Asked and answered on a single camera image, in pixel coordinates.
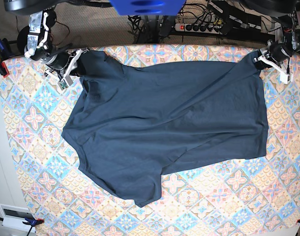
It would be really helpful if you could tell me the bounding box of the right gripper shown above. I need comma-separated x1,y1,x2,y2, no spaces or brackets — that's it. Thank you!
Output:
44,43,89,89

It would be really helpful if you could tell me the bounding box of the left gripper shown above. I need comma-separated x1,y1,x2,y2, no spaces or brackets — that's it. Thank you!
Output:
253,40,293,84

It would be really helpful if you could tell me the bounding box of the dark navy t-shirt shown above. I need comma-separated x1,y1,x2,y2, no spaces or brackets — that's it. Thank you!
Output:
62,51,269,207

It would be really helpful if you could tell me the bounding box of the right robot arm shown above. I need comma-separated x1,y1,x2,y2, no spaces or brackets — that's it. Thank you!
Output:
24,9,89,90

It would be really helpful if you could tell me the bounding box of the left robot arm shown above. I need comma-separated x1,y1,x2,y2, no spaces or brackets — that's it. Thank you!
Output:
253,0,300,84

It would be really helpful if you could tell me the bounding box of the black round stool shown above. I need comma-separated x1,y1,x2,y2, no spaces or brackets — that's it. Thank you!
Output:
17,26,30,55

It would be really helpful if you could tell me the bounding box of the white power strip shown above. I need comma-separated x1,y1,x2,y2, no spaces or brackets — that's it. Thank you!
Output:
174,23,221,34

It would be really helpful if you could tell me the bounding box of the blue clamp upper left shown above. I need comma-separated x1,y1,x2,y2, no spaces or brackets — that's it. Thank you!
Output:
0,38,11,78

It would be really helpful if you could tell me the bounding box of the blue clamp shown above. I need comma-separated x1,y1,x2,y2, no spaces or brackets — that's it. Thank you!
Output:
0,38,11,78
0,217,44,236

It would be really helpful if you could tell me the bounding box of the patterned tile tablecloth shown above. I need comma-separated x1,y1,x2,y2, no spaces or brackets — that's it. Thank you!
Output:
0,56,300,236

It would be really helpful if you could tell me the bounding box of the blue clamp lower left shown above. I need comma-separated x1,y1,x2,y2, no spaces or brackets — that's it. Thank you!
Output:
0,217,44,236

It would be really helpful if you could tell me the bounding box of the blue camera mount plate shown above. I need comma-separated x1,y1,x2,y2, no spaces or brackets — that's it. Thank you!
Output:
110,0,186,16

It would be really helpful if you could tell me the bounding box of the white wall outlet box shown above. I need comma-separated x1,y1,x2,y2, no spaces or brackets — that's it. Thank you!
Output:
0,204,33,232

